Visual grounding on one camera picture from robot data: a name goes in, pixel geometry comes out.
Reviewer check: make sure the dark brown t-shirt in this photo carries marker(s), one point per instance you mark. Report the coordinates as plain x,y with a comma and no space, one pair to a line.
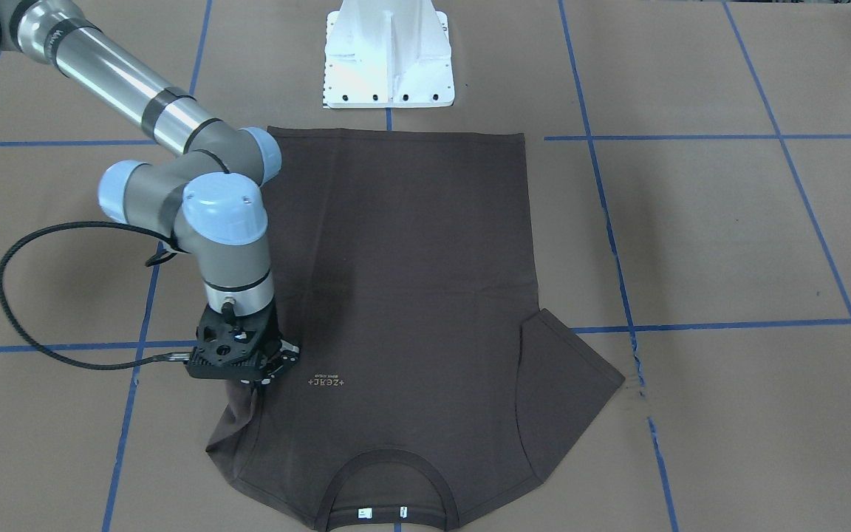
432,388

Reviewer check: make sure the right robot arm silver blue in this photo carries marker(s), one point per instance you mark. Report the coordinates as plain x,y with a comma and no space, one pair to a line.
207,202

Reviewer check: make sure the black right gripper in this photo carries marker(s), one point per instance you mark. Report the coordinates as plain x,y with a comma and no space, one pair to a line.
286,353

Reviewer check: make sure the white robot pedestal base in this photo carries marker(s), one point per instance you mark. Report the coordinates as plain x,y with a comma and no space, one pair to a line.
387,54

